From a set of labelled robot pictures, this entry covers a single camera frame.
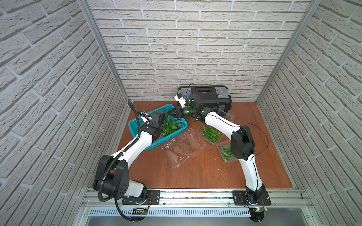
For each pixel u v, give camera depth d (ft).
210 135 3.19
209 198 2.49
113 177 1.37
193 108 2.41
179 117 2.55
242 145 1.81
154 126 2.14
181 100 2.66
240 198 2.42
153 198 2.38
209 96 3.32
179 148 2.95
